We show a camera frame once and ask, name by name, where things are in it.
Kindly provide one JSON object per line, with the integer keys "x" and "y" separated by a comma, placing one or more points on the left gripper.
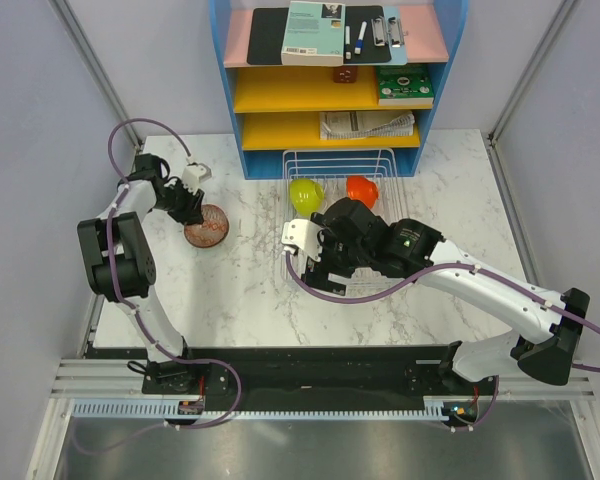
{"x": 192, "y": 212}

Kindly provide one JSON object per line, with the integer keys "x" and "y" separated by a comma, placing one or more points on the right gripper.
{"x": 317, "y": 273}

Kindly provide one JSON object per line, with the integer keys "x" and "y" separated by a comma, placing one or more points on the red patterned bowl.
{"x": 212, "y": 231}

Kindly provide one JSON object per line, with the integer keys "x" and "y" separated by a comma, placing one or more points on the red orange bowl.
{"x": 362, "y": 189}

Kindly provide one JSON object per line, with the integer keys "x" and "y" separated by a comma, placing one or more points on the lime green bowl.
{"x": 306, "y": 196}

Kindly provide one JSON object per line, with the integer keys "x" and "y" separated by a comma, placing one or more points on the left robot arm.
{"x": 120, "y": 266}

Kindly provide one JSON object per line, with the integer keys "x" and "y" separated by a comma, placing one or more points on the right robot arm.
{"x": 544, "y": 325}

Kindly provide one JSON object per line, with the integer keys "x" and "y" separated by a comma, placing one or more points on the folded newspaper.
{"x": 345, "y": 125}

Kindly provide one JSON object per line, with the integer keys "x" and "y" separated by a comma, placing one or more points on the green book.
{"x": 406, "y": 85}

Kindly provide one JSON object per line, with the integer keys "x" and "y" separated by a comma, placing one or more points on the brown small box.
{"x": 345, "y": 74}

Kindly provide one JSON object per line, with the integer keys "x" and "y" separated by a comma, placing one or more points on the blue shelf unit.
{"x": 274, "y": 110}

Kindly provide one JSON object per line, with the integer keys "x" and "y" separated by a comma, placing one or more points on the white marker black cap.
{"x": 347, "y": 43}

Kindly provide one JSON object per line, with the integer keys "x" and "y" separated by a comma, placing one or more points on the black mat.
{"x": 267, "y": 32}

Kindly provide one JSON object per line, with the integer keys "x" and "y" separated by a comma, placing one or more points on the white marker blue cap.
{"x": 360, "y": 40}

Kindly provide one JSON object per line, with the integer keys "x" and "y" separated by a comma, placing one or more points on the teal book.
{"x": 314, "y": 34}

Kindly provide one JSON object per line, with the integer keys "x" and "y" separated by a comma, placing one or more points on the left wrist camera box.
{"x": 194, "y": 175}

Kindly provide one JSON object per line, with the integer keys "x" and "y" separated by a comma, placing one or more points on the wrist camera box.
{"x": 194, "y": 175}
{"x": 302, "y": 235}

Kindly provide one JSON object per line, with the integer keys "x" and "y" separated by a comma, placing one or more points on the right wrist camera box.
{"x": 302, "y": 235}

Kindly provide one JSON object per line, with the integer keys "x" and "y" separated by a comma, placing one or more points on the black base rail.
{"x": 337, "y": 378}

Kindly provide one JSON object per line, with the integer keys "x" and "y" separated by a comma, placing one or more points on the white cable duct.
{"x": 172, "y": 409}

